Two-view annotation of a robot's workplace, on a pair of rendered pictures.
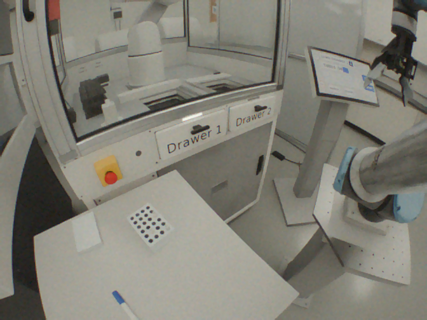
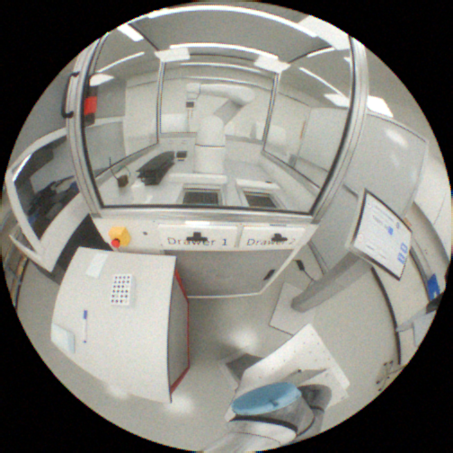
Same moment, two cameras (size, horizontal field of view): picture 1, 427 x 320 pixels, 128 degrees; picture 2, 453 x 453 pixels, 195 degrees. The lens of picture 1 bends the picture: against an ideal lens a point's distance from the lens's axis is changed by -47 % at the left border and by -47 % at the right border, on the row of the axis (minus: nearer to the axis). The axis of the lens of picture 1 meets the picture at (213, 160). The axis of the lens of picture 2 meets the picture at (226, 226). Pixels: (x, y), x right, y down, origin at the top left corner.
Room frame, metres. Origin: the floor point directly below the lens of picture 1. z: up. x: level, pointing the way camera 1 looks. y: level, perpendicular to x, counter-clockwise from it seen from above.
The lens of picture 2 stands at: (0.35, -0.16, 1.24)
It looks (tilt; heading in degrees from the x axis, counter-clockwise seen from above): 42 degrees down; 25
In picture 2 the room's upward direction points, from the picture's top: 9 degrees clockwise
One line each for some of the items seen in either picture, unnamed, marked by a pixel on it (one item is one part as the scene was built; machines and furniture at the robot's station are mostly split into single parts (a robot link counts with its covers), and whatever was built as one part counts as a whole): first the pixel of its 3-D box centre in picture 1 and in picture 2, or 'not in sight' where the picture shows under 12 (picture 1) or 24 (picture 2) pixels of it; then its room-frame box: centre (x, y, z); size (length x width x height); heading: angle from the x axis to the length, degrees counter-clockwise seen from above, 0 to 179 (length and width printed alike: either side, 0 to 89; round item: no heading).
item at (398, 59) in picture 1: (400, 53); not in sight; (0.36, -0.46, 1.28); 0.09 x 0.08 x 0.12; 155
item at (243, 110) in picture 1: (253, 112); (273, 237); (0.79, -0.18, 0.87); 0.29 x 0.02 x 0.11; 127
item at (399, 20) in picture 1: (405, 25); not in sight; (0.36, -0.47, 1.36); 0.08 x 0.08 x 0.05
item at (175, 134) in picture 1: (194, 133); (197, 236); (0.60, 0.07, 0.87); 0.29 x 0.02 x 0.11; 127
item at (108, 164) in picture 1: (108, 171); (119, 236); (0.39, 0.32, 0.88); 0.07 x 0.05 x 0.07; 127
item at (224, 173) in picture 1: (167, 161); (208, 234); (1.02, 0.32, 0.40); 1.03 x 0.95 x 0.80; 127
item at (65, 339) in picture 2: not in sight; (61, 337); (-0.15, 0.22, 0.78); 0.15 x 0.10 x 0.04; 136
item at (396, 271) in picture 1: (360, 226); (286, 395); (0.26, -0.55, 0.70); 0.45 x 0.44 x 0.12; 58
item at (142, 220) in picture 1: (150, 226); (122, 290); (0.27, 0.17, 0.78); 0.12 x 0.08 x 0.04; 47
